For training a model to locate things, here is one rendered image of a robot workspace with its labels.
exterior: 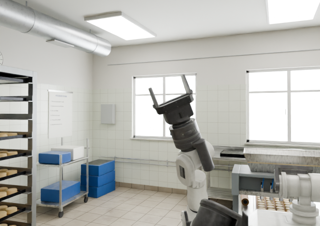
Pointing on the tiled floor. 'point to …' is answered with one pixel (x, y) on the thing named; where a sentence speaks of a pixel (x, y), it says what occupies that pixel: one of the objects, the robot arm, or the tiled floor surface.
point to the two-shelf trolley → (61, 183)
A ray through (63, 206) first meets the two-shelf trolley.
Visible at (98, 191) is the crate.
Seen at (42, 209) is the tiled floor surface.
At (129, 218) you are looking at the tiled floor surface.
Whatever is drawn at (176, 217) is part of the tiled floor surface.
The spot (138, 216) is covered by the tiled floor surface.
